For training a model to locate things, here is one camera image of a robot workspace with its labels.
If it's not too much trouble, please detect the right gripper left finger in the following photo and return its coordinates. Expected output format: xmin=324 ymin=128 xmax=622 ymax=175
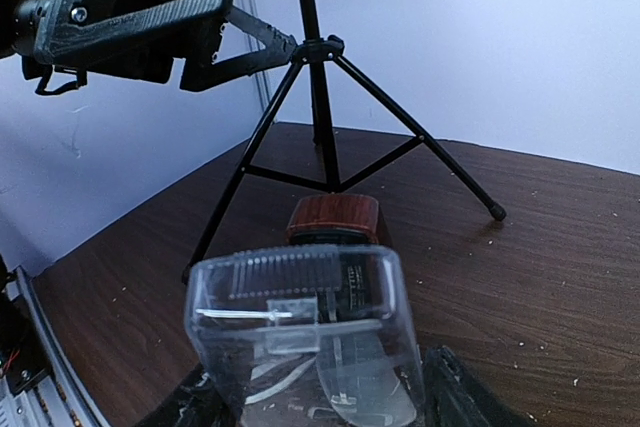
xmin=136 ymin=366 xmax=235 ymax=427

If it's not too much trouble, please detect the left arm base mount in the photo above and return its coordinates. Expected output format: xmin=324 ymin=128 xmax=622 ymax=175
xmin=1 ymin=259 xmax=51 ymax=396

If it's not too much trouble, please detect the clear plastic metronome cover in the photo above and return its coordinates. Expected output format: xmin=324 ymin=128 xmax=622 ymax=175
xmin=185 ymin=244 xmax=425 ymax=426

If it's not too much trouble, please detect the red wooden metronome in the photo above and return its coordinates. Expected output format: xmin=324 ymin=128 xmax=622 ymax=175
xmin=286 ymin=194 xmax=393 ymax=311

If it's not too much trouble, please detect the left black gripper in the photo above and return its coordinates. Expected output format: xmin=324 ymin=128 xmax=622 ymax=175
xmin=9 ymin=0 xmax=298 ymax=96

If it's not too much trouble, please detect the black perforated music stand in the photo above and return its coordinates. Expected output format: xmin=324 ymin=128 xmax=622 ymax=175
xmin=181 ymin=0 xmax=506 ymax=283

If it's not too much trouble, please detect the aluminium front rail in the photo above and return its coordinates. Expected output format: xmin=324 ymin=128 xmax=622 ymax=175
xmin=1 ymin=266 xmax=109 ymax=427

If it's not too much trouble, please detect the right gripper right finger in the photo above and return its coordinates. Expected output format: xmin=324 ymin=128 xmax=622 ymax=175
xmin=423 ymin=346 xmax=534 ymax=427

